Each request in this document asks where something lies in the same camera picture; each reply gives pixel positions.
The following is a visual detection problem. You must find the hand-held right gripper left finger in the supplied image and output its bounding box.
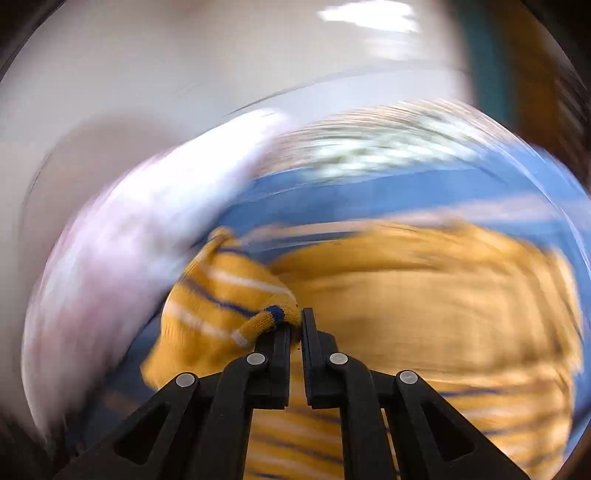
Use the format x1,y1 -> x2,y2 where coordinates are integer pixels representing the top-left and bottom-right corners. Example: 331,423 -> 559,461
54,322 -> 293,480

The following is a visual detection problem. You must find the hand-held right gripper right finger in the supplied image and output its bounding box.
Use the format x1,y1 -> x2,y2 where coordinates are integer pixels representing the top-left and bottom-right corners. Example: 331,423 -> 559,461
301,307 -> 532,480

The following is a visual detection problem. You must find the yellow striped knit sweater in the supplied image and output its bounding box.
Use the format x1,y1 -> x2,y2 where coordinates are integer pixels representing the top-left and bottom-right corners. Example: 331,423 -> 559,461
140,220 -> 583,480

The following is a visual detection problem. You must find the pink floral quilt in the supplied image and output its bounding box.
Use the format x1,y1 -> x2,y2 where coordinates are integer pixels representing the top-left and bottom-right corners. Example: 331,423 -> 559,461
21,109 -> 296,439

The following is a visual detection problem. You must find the blue plaid bed sheet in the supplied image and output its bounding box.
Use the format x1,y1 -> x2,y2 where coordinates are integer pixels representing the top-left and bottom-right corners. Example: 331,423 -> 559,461
83,143 -> 591,480

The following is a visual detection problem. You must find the olive patterned pillow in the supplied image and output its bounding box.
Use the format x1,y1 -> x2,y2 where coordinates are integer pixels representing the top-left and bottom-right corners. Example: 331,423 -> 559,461
277,104 -> 504,181

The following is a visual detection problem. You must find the teal glass door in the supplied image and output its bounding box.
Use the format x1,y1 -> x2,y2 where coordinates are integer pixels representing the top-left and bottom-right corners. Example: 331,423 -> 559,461
462,0 -> 513,123

